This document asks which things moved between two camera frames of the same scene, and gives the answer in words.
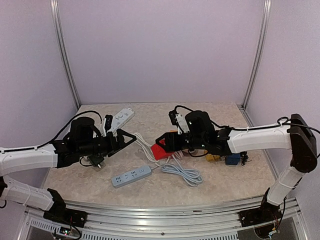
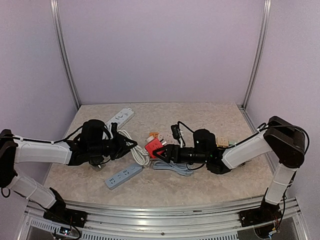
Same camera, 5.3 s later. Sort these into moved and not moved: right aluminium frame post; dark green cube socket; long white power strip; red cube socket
Moved: red cube socket
Not moved: long white power strip; right aluminium frame post; dark green cube socket
